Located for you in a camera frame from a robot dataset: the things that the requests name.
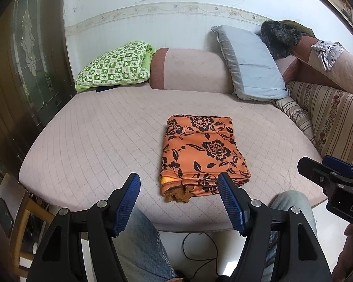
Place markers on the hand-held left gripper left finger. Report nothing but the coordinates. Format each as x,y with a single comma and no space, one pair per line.
126,205

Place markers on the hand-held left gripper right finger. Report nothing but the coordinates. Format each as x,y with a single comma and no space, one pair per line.
231,205

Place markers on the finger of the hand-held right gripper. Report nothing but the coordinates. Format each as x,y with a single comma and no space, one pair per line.
320,171
341,164

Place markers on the orange black floral shirt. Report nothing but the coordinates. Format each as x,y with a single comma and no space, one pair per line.
203,152

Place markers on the striped floral sofa cushion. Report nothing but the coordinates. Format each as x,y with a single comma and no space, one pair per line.
335,117

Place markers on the person's left leg in jeans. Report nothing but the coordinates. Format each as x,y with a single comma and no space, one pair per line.
144,249

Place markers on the small striped floral pillow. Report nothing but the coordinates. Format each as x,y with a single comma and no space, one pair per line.
297,117

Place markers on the pink brown sofa backrest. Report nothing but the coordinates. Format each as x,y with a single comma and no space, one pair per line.
309,70

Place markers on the wooden side table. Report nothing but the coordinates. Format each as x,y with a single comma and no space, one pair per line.
20,232

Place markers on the grey crumpled cloth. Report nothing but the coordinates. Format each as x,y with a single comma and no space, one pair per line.
326,53

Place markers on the black phone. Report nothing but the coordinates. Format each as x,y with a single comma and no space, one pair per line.
4,217

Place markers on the grey blue pillow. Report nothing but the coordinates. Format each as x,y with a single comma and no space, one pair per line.
250,70

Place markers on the black furry cushion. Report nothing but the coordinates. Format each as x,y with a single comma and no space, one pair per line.
279,39

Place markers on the pink bolster cushion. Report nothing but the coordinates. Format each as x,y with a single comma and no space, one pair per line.
194,70

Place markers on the green checkered pillow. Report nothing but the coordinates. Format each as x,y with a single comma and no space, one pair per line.
114,64

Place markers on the olive green cloth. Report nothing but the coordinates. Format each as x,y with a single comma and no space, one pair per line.
297,26

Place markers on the wooden door with glass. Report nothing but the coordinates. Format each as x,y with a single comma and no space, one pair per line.
23,64

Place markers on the dark framed wall picture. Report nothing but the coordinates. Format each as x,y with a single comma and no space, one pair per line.
341,3

